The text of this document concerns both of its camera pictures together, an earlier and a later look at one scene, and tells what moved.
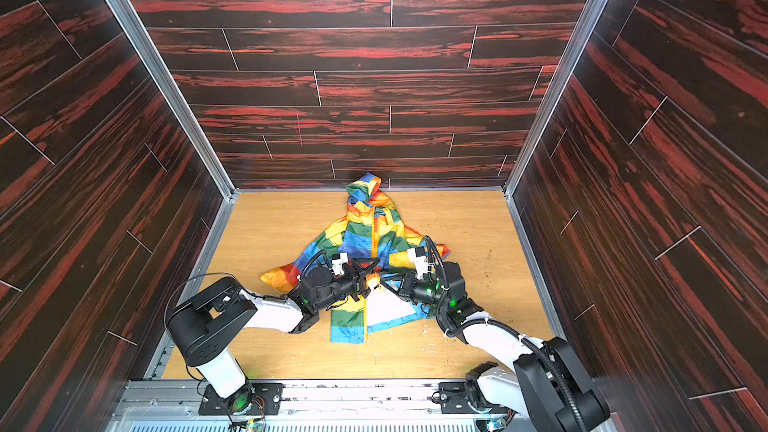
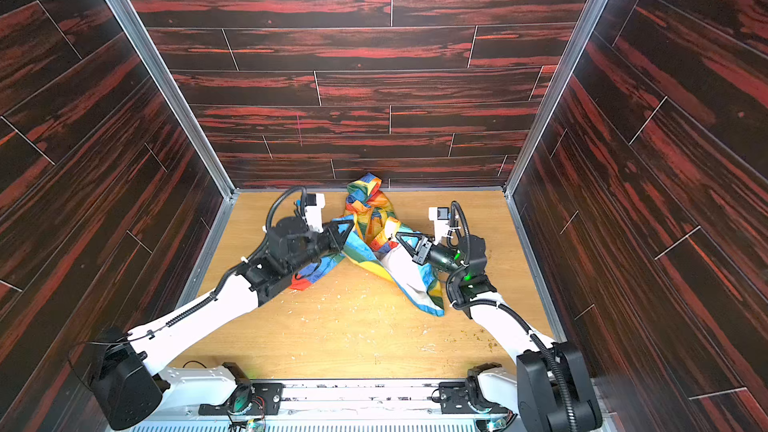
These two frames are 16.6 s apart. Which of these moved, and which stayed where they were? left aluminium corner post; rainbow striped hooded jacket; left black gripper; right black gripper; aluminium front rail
Moved: rainbow striped hooded jacket; right black gripper; left black gripper
Stayed: aluminium front rail; left aluminium corner post
